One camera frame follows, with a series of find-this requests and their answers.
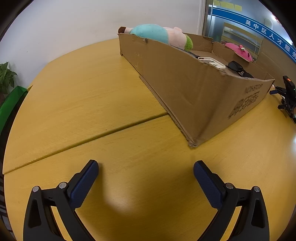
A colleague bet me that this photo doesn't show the black sunglasses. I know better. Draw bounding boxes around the black sunglasses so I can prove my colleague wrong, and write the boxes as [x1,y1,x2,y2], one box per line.
[225,61,254,79]

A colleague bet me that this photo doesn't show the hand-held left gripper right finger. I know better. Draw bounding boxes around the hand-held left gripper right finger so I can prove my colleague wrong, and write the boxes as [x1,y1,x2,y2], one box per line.
[193,160,270,241]

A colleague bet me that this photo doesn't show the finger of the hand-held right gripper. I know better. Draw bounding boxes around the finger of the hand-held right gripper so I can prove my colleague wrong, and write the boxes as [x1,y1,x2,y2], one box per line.
[269,86,288,96]
[277,102,294,114]

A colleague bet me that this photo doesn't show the yellow wooden desktop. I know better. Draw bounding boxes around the yellow wooden desktop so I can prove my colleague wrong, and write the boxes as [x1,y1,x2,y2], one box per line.
[2,37,296,241]

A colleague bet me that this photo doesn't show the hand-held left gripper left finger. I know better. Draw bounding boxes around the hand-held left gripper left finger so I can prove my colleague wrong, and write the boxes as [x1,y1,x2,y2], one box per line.
[23,159,99,241]

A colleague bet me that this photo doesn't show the blue wall banner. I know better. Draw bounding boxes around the blue wall banner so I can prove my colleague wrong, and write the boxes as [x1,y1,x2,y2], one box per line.
[211,5,296,63]

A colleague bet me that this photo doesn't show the cream phone case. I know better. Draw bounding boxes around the cream phone case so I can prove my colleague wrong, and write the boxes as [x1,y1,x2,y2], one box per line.
[196,56,226,70]

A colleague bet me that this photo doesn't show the pink plush toy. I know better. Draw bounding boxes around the pink plush toy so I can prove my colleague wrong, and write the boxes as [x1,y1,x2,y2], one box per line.
[225,42,253,62]

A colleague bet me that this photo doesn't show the potted green plant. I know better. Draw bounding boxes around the potted green plant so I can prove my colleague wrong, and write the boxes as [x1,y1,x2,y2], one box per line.
[0,62,18,98]

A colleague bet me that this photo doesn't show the pig plush toy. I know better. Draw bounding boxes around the pig plush toy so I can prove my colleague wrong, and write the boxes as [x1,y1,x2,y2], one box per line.
[118,24,193,52]

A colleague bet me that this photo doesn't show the brown cardboard box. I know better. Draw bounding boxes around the brown cardboard box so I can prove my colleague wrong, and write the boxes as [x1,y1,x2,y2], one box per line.
[117,32,275,149]

